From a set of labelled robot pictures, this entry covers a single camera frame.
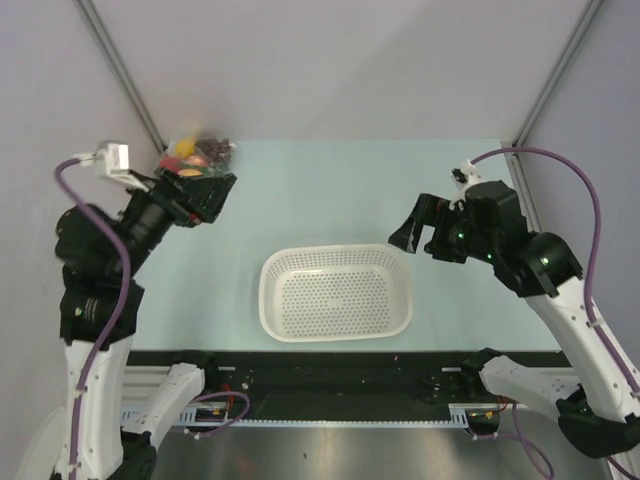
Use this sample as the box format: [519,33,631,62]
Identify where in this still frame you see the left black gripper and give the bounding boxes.
[114,161,237,273]

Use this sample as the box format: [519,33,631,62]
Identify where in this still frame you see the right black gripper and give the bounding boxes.
[388,193,497,264]

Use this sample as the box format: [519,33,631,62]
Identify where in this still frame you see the clear zip top bag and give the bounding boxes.
[156,130,236,178]

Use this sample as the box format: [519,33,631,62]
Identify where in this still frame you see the fake orange fruit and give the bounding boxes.
[178,169,202,177]

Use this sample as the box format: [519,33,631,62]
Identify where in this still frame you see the fake pink peach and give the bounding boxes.
[185,155,209,167]

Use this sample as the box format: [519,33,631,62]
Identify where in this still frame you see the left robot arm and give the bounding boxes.
[17,170,236,479]

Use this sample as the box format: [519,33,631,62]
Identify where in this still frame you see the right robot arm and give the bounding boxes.
[388,181,639,459]

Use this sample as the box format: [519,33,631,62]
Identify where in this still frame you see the fake purple grapes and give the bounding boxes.
[195,137,236,163]

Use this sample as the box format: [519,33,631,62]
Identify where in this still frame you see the fake yellow lemon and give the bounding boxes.
[175,136,196,158]

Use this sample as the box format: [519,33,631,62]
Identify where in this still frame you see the white perforated plastic basket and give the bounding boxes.
[258,244,414,343]

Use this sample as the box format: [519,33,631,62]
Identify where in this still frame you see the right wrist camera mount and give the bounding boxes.
[449,160,485,210]

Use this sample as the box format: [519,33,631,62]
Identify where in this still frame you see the aluminium frame rail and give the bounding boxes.
[501,142,542,231]

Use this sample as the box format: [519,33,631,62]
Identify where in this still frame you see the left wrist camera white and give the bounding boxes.
[75,140,149,192]

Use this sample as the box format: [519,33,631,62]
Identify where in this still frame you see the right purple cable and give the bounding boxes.
[469,147,640,480]

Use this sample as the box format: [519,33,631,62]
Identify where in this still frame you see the purple cable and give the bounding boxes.
[53,157,132,480]
[469,147,640,480]

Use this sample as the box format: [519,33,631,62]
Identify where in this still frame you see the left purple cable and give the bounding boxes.
[53,157,132,480]

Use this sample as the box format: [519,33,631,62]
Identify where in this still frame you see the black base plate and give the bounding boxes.
[124,349,566,426]

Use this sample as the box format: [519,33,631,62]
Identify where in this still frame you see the white cable duct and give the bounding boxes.
[120,403,230,428]

